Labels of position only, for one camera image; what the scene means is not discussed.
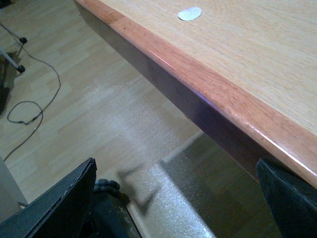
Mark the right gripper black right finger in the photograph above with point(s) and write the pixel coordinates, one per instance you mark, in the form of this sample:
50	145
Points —
292	201

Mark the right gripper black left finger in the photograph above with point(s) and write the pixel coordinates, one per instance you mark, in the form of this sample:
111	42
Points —
58	213

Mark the wooden pull-out keyboard tray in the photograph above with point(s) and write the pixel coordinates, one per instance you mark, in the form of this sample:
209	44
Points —
254	60

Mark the grey beaded object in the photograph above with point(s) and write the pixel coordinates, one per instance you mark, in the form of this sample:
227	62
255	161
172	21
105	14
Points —
108	186

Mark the round white sticker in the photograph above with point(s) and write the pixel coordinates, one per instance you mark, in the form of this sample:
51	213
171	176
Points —
189	14

